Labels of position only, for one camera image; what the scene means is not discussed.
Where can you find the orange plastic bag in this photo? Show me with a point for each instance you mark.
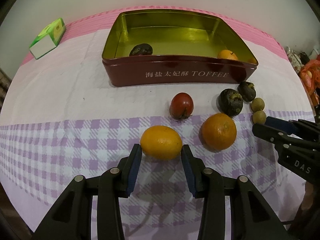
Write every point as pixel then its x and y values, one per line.
pixel 311 77

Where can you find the round orange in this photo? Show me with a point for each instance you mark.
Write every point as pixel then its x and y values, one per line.
pixel 219 131

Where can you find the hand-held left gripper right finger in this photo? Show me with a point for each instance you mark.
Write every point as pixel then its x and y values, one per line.
pixel 187 170

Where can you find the brown longan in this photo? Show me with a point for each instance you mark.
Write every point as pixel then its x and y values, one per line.
pixel 259 116
pixel 257 104

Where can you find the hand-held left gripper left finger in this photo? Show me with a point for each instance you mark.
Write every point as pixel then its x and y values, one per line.
pixel 134 170

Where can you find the large dark purple mangosteen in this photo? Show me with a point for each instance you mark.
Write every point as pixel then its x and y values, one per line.
pixel 141 50

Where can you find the pink and lilac checked tablecloth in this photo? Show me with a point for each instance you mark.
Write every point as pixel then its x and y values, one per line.
pixel 62 105

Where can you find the small orange with stem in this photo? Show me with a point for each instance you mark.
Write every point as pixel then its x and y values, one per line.
pixel 227 55

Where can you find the small red tomato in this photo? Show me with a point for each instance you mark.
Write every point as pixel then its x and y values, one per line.
pixel 181 105

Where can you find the green tissue box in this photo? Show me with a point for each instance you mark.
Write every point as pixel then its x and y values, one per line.
pixel 45 42

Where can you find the dark red rectangular tin box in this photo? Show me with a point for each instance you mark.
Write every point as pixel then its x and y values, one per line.
pixel 175 75

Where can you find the oval orange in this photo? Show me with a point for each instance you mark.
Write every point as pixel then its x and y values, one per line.
pixel 161 142

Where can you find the beige ribbed pipes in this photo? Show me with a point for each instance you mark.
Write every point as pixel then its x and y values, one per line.
pixel 3 78

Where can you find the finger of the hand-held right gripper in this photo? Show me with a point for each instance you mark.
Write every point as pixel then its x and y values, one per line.
pixel 280 125
pixel 265 131

